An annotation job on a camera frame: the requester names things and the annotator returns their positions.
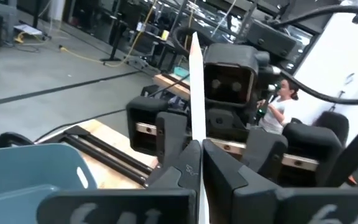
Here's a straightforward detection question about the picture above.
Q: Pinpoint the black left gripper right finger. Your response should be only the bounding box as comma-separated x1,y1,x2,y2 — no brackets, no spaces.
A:
202,139,280,224

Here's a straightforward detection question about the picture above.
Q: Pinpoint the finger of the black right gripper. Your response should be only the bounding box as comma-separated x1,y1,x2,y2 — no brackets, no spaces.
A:
240,128,289,187
155,111,193,169

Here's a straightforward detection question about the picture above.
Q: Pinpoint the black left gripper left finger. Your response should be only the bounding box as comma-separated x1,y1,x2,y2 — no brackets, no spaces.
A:
147,139,203,200

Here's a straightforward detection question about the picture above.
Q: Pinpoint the white pencil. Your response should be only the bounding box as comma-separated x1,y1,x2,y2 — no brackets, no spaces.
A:
188,31,211,224

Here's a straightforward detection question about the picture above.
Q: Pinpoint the black chair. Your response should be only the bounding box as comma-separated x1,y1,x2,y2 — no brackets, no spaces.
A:
311,111,350,147

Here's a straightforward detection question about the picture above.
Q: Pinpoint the person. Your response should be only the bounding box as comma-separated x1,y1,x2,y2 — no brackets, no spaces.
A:
257,78,300,135

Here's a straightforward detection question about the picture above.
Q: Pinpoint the wooden background table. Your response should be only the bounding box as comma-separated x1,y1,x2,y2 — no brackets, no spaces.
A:
153,73,192,101

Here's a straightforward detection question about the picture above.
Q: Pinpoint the teal background container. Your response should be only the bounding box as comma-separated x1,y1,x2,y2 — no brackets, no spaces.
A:
172,65,191,78

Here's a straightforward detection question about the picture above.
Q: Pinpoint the black floor stand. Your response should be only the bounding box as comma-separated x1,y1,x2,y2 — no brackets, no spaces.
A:
99,18,127,62

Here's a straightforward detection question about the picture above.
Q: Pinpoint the teal plastic bin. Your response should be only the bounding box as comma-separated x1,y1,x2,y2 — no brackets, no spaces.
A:
0,142,98,224

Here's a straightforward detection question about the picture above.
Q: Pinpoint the white paper sheet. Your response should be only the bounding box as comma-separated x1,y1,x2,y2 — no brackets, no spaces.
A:
13,24,43,36

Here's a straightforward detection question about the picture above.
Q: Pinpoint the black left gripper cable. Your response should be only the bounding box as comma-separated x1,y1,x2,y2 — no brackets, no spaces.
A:
325,111,358,188

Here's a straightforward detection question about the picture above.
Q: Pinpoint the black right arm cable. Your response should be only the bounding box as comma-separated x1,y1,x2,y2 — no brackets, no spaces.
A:
267,4,358,29
277,68,358,106

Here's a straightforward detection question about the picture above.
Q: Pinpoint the black aluminium table frame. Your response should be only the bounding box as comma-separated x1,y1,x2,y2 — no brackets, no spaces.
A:
62,125,154,187

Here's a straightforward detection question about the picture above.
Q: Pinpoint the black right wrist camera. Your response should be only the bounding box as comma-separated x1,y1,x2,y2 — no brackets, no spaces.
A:
203,43,260,108

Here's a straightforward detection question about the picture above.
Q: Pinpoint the yellow floor cable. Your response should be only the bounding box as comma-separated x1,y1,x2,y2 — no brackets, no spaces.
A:
58,0,158,68

